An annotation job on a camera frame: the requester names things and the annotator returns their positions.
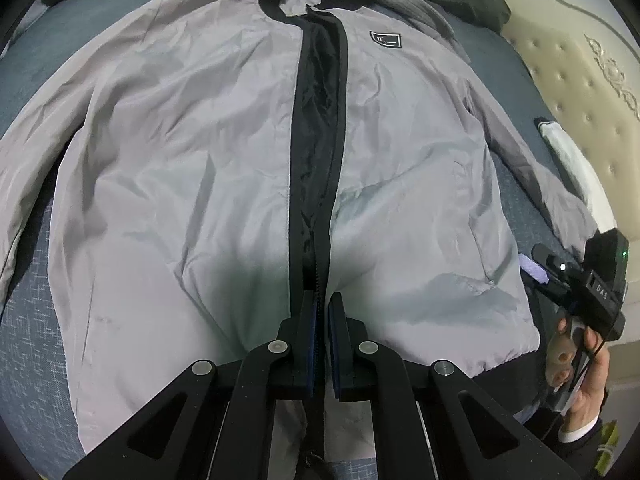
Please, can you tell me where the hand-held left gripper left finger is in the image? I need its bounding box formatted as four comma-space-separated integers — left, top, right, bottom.
62, 290, 321, 480

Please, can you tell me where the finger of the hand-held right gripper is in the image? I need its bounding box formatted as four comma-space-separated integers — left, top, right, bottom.
520, 254, 581, 311
532, 244, 583, 286

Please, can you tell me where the cream tufted headboard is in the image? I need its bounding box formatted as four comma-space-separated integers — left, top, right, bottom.
500, 0, 640, 243

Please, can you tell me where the person's right forearm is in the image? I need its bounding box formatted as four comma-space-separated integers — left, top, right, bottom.
556, 409, 622, 480

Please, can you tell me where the person's right hand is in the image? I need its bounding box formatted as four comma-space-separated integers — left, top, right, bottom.
556, 317, 612, 433

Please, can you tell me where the white folded garment black trim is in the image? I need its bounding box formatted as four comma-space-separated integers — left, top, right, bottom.
534, 117, 618, 232

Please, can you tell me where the light grey jacket black trim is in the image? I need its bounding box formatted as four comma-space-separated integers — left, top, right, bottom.
0, 0, 602, 457

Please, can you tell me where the yellow green plastic bag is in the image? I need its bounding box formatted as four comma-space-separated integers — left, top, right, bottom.
594, 420, 622, 480

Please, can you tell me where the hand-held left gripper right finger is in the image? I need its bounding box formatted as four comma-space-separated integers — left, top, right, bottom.
327, 294, 583, 480

